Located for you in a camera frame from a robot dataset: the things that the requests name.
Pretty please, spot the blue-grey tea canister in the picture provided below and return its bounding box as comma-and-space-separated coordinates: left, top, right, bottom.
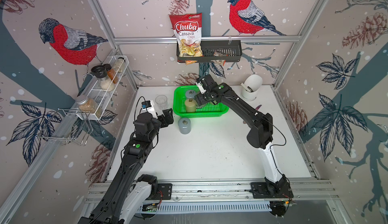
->
178, 118, 192, 135

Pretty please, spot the yellow-green tea canister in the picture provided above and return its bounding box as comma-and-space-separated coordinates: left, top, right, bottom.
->
185, 98, 197, 113

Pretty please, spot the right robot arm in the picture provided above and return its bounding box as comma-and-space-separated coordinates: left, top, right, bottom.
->
195, 75, 294, 200

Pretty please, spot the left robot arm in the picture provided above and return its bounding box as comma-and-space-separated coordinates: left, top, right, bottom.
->
79, 109, 174, 224

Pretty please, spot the blue-grey canister in basket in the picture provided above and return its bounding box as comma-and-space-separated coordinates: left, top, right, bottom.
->
185, 90, 198, 100

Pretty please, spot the green plastic basket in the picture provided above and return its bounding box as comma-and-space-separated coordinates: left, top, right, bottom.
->
173, 85, 229, 118

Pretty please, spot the clear drinking glass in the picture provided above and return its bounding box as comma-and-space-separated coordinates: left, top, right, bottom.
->
155, 95, 168, 110

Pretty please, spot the small snack packet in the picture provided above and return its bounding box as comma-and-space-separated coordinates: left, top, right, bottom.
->
212, 51, 227, 66

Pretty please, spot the white utensil holder cup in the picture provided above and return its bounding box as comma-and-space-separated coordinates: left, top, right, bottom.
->
241, 74, 263, 101

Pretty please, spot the red cassava chips bag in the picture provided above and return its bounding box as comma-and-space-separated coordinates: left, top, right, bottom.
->
169, 13, 204, 58

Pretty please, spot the orange spice bottle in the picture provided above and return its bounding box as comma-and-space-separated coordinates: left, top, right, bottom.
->
103, 64, 119, 84

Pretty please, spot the pale spice jar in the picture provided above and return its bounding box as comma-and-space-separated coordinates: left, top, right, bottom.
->
112, 57, 125, 73

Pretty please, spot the silver lid grain jar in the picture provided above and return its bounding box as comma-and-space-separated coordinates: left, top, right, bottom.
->
75, 95, 98, 114

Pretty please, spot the black lid spice jar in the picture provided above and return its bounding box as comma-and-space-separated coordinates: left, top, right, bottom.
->
91, 65, 115, 92

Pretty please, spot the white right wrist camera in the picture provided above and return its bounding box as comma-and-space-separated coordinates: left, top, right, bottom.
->
196, 81, 206, 94

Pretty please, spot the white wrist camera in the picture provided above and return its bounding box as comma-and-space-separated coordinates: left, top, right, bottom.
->
140, 100, 158, 118
196, 81, 206, 94

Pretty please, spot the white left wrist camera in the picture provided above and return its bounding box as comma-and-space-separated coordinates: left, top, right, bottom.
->
140, 100, 158, 118

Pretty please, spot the white utensil handle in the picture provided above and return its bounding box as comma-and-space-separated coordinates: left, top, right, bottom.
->
240, 83, 252, 92

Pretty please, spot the black wall basket shelf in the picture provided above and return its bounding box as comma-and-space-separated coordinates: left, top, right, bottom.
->
176, 40, 242, 63

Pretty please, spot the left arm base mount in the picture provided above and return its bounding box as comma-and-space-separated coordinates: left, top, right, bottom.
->
147, 183, 172, 200

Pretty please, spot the white wire spice rack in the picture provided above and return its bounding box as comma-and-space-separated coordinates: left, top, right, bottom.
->
75, 55, 128, 123

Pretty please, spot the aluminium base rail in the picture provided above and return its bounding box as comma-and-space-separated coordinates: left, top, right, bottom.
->
81, 178, 340, 216

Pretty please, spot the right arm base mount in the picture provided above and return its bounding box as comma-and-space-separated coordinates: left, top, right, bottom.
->
249, 174, 294, 218

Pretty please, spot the wire hanging rack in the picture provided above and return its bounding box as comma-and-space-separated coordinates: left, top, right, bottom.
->
37, 107, 92, 147

